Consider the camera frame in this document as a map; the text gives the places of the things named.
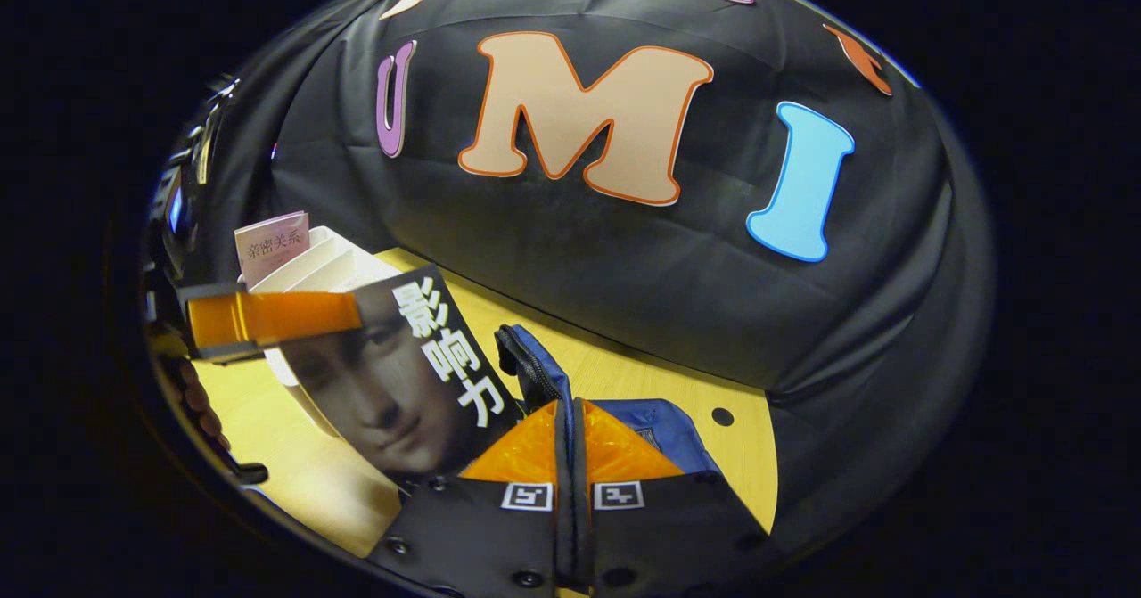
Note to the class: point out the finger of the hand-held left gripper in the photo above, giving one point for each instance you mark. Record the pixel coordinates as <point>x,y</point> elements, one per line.
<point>276,317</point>

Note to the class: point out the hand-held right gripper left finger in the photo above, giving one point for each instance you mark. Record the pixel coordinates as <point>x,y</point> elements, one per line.
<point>499,544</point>

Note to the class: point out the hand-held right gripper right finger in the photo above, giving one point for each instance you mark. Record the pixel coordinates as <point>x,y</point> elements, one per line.
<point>660,544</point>

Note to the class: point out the white plastic bookshelf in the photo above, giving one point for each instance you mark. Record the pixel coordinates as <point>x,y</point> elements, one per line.
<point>312,264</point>

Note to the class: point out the pink cover book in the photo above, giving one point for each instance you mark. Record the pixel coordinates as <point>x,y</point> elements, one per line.
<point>272,246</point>

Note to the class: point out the grey portrait cover book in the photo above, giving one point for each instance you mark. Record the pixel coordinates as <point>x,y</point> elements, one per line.
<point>401,384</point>

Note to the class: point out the blue schoolbag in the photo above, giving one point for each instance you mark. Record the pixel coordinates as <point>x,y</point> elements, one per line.
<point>535,371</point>

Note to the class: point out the black backdrop cloth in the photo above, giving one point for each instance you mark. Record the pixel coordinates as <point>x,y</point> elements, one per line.
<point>624,250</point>

